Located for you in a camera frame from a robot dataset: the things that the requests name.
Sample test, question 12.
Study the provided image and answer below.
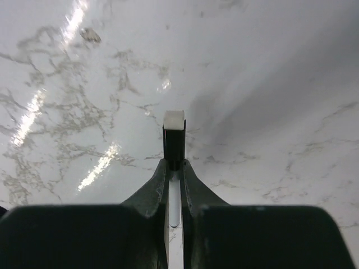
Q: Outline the black cap marker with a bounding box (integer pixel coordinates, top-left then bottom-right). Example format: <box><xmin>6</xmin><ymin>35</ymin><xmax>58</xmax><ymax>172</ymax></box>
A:
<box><xmin>163</xmin><ymin>110</ymin><xmax>186</xmax><ymax>228</ymax></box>

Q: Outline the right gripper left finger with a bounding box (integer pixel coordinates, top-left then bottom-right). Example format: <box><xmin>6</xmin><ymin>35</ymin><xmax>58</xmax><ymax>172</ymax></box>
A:
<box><xmin>1</xmin><ymin>160</ymin><xmax>168</xmax><ymax>268</ymax></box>

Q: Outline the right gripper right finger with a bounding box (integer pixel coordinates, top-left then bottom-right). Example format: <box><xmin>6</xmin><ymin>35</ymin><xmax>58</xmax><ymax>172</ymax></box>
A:
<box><xmin>180</xmin><ymin>161</ymin><xmax>355</xmax><ymax>268</ymax></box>

